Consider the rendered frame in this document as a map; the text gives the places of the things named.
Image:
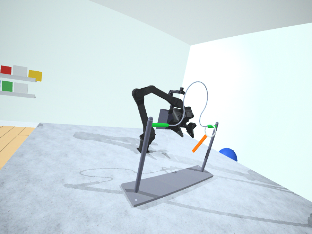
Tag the white loop with orange handle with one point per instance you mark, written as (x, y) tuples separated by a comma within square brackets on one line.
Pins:
[(203, 138)]

